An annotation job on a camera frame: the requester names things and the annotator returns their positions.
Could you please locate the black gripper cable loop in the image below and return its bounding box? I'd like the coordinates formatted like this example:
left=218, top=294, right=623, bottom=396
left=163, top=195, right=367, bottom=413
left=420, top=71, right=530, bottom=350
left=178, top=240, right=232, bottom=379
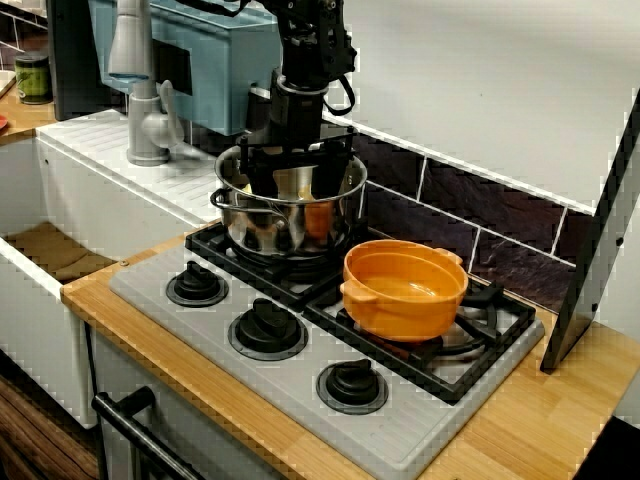
left=321, top=73, right=360, bottom=114

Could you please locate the black upright panel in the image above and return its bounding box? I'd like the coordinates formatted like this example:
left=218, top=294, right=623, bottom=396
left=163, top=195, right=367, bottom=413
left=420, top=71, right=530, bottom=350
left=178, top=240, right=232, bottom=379
left=46, top=0, right=121, bottom=122

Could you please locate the black side board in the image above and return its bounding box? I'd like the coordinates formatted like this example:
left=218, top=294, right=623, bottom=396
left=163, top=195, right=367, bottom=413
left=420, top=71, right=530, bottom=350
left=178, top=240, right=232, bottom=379
left=539, top=87, right=640, bottom=376

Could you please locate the stainless steel pot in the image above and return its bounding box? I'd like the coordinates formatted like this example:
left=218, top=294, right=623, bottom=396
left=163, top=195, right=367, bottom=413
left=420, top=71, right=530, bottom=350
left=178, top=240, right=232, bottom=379
left=209, top=143, right=369, bottom=260

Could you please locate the gray toy faucet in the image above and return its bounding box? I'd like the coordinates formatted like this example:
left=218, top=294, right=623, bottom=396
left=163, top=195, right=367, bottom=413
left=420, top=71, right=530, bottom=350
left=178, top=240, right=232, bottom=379
left=107, top=0, right=186, bottom=168

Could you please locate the black oven door handle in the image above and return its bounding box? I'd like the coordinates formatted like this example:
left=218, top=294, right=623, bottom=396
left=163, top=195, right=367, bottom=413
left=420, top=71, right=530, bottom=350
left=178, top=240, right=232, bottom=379
left=91, top=385, right=201, bottom=480

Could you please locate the black burner grate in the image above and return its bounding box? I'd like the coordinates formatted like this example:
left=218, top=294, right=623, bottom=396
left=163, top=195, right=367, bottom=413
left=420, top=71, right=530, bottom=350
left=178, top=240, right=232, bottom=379
left=184, top=219, right=374, bottom=311
left=303, top=277, right=537, bottom=405

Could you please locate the white toy kitchen unit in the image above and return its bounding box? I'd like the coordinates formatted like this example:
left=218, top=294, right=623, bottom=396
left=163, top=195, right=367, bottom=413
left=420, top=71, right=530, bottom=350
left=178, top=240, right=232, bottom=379
left=0, top=107, right=640, bottom=480

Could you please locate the blue plastic bin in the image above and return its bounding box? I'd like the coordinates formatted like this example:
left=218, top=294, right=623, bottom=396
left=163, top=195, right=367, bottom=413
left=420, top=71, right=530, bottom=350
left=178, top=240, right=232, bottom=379
left=88, top=0, right=297, bottom=137

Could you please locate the black stove knob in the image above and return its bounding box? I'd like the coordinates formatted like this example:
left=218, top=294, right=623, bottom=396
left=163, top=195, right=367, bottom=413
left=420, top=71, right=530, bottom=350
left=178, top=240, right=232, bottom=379
left=315, top=358, right=390, bottom=416
left=165, top=260, right=230, bottom=308
left=228, top=298, right=310, bottom=362

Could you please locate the gray stove top panel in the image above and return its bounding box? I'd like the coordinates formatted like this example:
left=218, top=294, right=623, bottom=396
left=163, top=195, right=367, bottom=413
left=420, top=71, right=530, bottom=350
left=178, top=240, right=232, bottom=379
left=108, top=222, right=546, bottom=472

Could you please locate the brown cardboard sheet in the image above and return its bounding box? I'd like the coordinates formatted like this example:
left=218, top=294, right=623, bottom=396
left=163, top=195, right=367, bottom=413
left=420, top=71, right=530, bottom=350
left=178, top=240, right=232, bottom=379
left=7, top=221, right=119, bottom=285

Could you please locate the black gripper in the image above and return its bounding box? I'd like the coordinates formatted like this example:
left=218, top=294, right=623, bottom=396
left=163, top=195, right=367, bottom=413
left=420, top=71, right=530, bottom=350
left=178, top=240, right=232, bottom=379
left=238, top=69, right=358, bottom=199

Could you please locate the orange plastic pot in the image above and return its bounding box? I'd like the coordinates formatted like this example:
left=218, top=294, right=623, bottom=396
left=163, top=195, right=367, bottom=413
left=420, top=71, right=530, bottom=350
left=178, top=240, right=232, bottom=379
left=339, top=238, right=470, bottom=344

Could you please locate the green can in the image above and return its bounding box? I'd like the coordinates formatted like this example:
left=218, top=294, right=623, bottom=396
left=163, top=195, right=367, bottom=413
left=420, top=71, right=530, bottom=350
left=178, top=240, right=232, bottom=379
left=13, top=53, right=54, bottom=106

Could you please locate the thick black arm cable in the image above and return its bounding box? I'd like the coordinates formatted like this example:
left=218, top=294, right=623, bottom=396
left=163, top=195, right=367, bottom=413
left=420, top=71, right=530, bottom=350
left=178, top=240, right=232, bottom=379
left=167, top=0, right=261, bottom=17

